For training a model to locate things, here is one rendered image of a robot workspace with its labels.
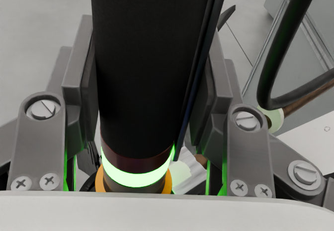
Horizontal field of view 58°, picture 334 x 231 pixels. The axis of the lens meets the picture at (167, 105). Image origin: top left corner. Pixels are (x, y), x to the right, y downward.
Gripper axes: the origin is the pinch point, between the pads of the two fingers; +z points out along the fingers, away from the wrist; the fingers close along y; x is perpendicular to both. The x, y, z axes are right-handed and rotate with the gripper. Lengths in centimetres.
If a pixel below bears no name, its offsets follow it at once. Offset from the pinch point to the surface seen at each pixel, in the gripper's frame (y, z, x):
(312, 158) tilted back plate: 31, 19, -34
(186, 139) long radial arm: 11, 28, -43
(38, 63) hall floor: -76, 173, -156
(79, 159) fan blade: -13, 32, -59
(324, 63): 70, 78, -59
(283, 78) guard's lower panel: 70, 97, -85
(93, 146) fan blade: -7.6, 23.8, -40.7
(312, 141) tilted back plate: 32, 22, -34
